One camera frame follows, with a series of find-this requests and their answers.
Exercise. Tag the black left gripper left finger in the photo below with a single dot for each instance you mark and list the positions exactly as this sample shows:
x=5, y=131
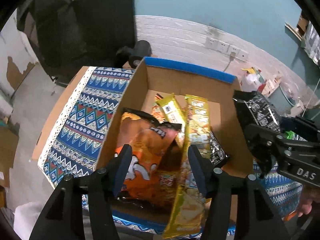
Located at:
x=117, y=170

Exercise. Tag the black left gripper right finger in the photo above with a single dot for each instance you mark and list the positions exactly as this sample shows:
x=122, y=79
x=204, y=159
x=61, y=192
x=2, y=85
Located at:
x=202, y=171

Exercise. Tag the orange black snack bag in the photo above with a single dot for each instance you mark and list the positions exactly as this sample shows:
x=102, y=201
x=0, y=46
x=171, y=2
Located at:
x=156, y=158

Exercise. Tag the black white snack packet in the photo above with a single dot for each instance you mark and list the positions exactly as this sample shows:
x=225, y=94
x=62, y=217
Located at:
x=254, y=108

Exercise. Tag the short yellow snack packet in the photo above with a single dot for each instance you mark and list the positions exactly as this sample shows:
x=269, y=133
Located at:
x=174, y=114

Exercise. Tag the red yellow fries snack bag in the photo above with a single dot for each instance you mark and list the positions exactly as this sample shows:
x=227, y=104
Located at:
x=157, y=110

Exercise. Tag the person right hand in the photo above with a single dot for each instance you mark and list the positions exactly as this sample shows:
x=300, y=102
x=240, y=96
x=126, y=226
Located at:
x=307, y=197

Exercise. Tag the green snack packet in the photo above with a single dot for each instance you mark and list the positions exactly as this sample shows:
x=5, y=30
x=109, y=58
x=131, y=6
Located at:
x=290, y=135

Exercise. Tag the light blue waste bin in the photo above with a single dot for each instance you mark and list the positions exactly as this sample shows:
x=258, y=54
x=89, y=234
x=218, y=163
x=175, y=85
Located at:
x=281, y=102

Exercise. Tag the blue patterned tablecloth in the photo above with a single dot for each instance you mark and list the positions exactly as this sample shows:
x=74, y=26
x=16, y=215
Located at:
x=73, y=135

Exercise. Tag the white cardboard package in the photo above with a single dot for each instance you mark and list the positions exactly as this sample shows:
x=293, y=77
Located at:
x=271, y=84

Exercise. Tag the blue cardboard box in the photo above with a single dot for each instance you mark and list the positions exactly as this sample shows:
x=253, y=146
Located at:
x=205, y=96

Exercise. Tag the red white shopping bag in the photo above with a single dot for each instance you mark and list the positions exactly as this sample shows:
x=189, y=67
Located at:
x=252, y=80

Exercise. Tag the black round object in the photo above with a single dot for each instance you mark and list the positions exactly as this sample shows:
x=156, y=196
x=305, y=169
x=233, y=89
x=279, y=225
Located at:
x=133, y=55

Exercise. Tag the white wall socket strip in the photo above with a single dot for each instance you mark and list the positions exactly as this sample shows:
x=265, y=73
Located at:
x=227, y=49

